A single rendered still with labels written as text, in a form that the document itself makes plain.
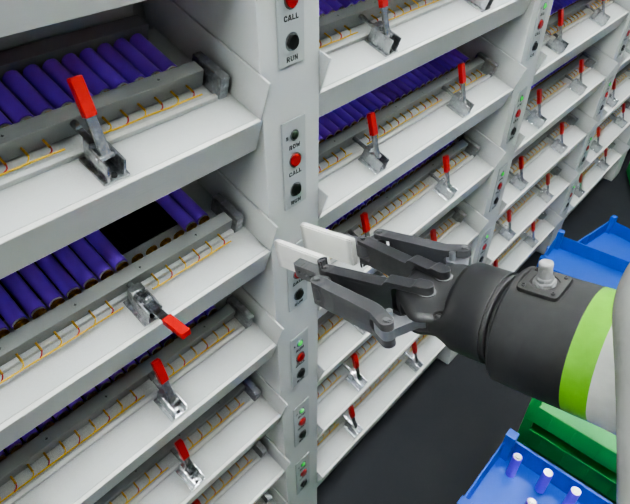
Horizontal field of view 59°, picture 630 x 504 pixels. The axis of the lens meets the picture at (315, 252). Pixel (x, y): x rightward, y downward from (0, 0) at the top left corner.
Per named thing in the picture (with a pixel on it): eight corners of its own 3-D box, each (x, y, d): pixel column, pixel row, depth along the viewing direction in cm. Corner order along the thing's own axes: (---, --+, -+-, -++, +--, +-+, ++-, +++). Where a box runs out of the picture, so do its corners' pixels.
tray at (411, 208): (485, 181, 129) (516, 137, 118) (311, 324, 94) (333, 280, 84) (419, 129, 135) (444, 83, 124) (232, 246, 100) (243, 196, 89)
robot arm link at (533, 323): (553, 444, 39) (601, 367, 44) (567, 315, 33) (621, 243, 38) (474, 407, 43) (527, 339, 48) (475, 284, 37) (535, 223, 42)
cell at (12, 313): (-3, 282, 61) (30, 323, 59) (-20, 291, 60) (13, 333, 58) (-7, 273, 60) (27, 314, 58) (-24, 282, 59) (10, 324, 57)
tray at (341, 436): (448, 342, 165) (469, 319, 154) (312, 488, 130) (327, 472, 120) (397, 296, 171) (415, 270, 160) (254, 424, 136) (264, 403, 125)
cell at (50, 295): (32, 264, 64) (65, 303, 62) (17, 272, 62) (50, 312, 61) (30, 255, 62) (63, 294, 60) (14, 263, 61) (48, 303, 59)
